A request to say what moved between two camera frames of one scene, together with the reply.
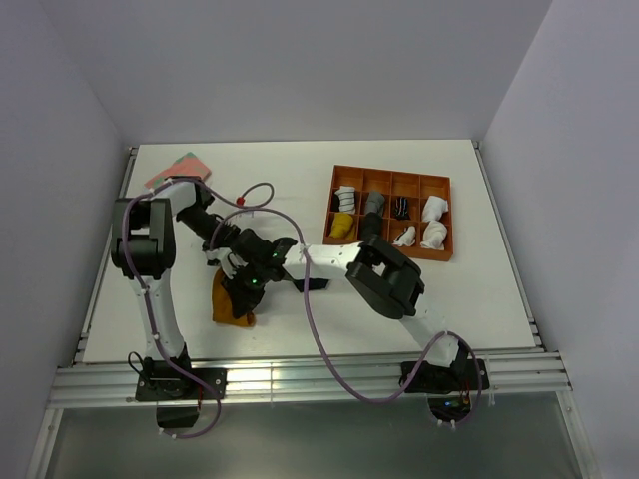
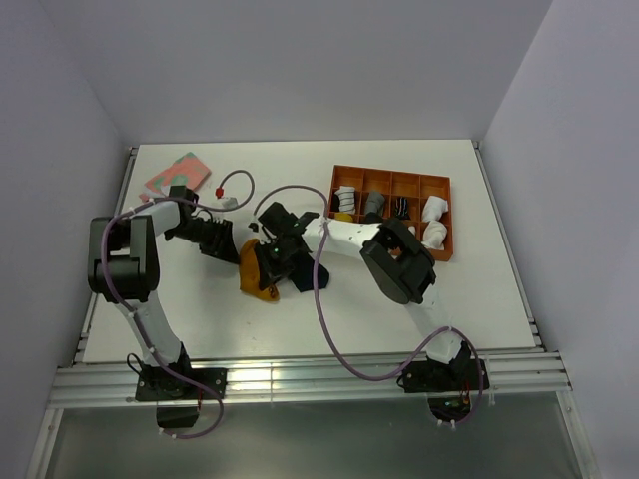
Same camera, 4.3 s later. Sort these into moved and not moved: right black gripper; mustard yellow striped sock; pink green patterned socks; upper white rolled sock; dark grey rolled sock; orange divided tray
Moved: mustard yellow striped sock; right black gripper
Not moved: pink green patterned socks; upper white rolled sock; dark grey rolled sock; orange divided tray
